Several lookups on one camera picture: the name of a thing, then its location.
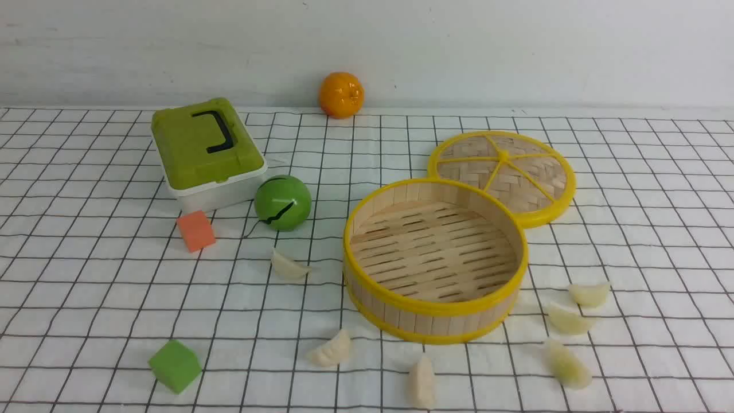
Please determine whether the white dumpling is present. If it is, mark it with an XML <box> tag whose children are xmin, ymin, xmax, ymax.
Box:
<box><xmin>271</xmin><ymin>248</ymin><xmax>312</xmax><ymax>280</ymax></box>
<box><xmin>567</xmin><ymin>282</ymin><xmax>611</xmax><ymax>308</ymax></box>
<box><xmin>547</xmin><ymin>305</ymin><xmax>596</xmax><ymax>336</ymax></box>
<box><xmin>408</xmin><ymin>353</ymin><xmax>436</xmax><ymax>410</ymax></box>
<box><xmin>309</xmin><ymin>329</ymin><xmax>352</xmax><ymax>368</ymax></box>
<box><xmin>543</xmin><ymin>339</ymin><xmax>592</xmax><ymax>389</ymax></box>

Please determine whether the green lid white box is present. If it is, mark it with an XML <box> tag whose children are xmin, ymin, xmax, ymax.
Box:
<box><xmin>150</xmin><ymin>98</ymin><xmax>268</xmax><ymax>214</ymax></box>

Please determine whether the white black grid tablecloth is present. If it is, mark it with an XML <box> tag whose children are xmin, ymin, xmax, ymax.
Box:
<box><xmin>1</xmin><ymin>106</ymin><xmax>733</xmax><ymax>412</ymax></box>

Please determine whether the orange fruit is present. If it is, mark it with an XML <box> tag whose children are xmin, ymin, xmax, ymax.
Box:
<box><xmin>319</xmin><ymin>72</ymin><xmax>364</xmax><ymax>119</ymax></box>

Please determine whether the bamboo steamer lid yellow rim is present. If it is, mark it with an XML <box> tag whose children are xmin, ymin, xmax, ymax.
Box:
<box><xmin>427</xmin><ymin>130</ymin><xmax>577</xmax><ymax>228</ymax></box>

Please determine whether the green foam cube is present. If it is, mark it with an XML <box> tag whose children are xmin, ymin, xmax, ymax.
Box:
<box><xmin>149</xmin><ymin>339</ymin><xmax>202</xmax><ymax>394</ymax></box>

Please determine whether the bamboo steamer tray yellow rim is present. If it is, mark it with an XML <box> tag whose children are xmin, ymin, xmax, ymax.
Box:
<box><xmin>343</xmin><ymin>178</ymin><xmax>529</xmax><ymax>345</ymax></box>

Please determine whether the orange foam cube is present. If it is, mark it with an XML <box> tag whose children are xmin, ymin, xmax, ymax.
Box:
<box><xmin>177</xmin><ymin>210</ymin><xmax>217</xmax><ymax>253</ymax></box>

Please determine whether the green ball with black cord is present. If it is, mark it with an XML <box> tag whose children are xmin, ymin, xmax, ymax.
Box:
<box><xmin>253</xmin><ymin>174</ymin><xmax>312</xmax><ymax>232</ymax></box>

